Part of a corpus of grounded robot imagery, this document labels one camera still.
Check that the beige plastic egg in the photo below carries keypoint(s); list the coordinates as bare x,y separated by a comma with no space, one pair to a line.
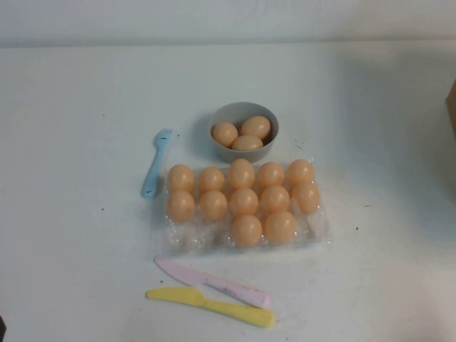
247,143
241,174
300,171
181,178
280,227
211,179
247,231
213,205
275,199
225,134
270,174
306,197
256,127
244,201
181,206

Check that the clear plastic egg tray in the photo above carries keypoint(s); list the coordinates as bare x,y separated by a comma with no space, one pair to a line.
199,237

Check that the brown cardboard box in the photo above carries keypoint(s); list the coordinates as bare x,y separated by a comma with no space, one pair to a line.
451,114

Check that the grey round bowl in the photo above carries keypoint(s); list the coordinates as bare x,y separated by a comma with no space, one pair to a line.
270,151

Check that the light blue plastic fork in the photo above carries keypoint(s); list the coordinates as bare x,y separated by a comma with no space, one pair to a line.
151,178

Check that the pink plastic knife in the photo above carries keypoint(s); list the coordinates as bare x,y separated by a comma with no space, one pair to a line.
189,274

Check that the yellow plastic knife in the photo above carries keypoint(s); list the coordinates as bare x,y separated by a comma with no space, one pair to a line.
185,297

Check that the dark object at picture edge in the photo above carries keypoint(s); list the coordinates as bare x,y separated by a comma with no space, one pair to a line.
3,329

